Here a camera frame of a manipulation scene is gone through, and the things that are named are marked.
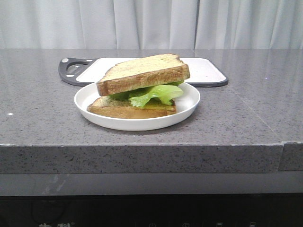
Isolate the green lettuce leaf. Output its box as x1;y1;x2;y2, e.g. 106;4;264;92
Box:
109;80;184;107

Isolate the white round plate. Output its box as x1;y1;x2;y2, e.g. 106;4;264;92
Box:
74;83;200;131

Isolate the white curtain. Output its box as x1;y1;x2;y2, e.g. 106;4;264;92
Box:
0;0;303;49

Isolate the toasted bread slice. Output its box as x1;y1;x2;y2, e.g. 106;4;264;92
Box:
97;53;190;96
87;96;177;119

